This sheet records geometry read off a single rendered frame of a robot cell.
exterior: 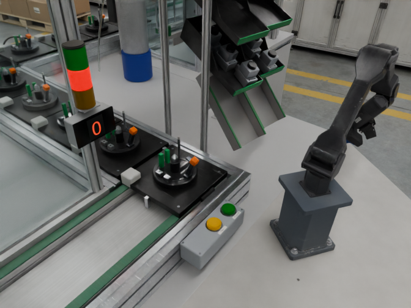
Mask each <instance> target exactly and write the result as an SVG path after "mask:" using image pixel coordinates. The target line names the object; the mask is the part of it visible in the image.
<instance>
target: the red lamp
mask: <svg viewBox="0 0 411 308"><path fill-rule="evenodd" d="M67 73H68V78H69V81H70V86H71V89H73V90H75V91H84V90H88V89H90V88H91V87H92V78H91V73H90V68H89V67H88V68H87V69H85V70H81V71H70V70H68V69H67Z"/></svg>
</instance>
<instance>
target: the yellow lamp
mask: <svg viewBox="0 0 411 308"><path fill-rule="evenodd" d="M72 94H73V99H74V103H75V107H76V108H77V109H82V110H85V109H90V108H93V107H94V106H95V105H96V101H95V95H94V89H93V86H92V87H91V88H90V89H88V90H84V91H75V90H73V89H72Z"/></svg>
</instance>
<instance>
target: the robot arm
mask: <svg viewBox="0 0 411 308"><path fill-rule="evenodd" d="M398 49H399V48H397V47H396V46H393V45H388V44H385V43H379V44H377V45H366V46H364V47H362V48H361V49H360V50H359V52H358V54H357V57H356V63H355V72H356V77H355V79H354V81H353V83H352V85H351V87H350V89H349V91H348V93H347V95H346V97H345V99H344V101H343V102H342V105H341V107H340V109H339V111H338V113H337V115H336V117H335V119H334V121H333V123H332V125H331V126H330V128H329V129H328V130H326V131H324V132H323V133H321V134H320V135H318V137H317V139H316V141H314V142H313V143H312V144H311V145H310V146H309V148H308V150H307V152H306V154H305V156H304V159H303V161H302V164H301V167H302V168H304V169H306V173H305V177H304V180H300V181H299V184H300V185H301V186H302V188H303V189H304V190H305V192H306V193H307V194H308V195H309V196H310V197H317V196H323V195H326V194H331V190H330V189H329V188H328V186H329V184H330V182H331V181H332V180H333V179H334V178H335V177H336V176H337V174H338V173H339V171H340V168H341V166H342V164H343V162H344V159H345V157H346V154H345V152H346V150H347V143H351V144H353V145H356V146H357V147H359V146H361V145H362V144H363V138H362V135H361V134H359V133H358V132H357V129H359V132H360V133H362V132H364V134H365V136H366V139H370V138H374V137H376V131H375V128H374V125H375V124H376V122H375V120H374V118H375V117H377V116H378V115H379V114H380V113H382V112H383V111H384V110H386V109H387V108H388V107H390V106H391V105H392V104H393V102H394V99H395V98H396V96H397V94H398V89H399V85H400V83H398V82H399V77H398V75H396V74H395V73H394V66H395V63H396V61H397V58H398V56H399V52H398ZM370 90H371V92H375V93H376V94H375V95H374V96H373V97H372V98H370V99H369V100H368V101H367V102H366V103H364V104H363V102H364V101H365V99H366V97H367V95H368V93H369V91H370Z"/></svg>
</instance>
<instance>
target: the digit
mask: <svg viewBox="0 0 411 308"><path fill-rule="evenodd" d="M86 122H87V127H88V131H89V137H90V140H91V141H92V140H94V139H96V138H97V137H99V136H101V135H103V134H105V127H104V123H103V116H102V114H100V115H98V116H96V117H94V118H92V119H90V120H88V121H86Z"/></svg>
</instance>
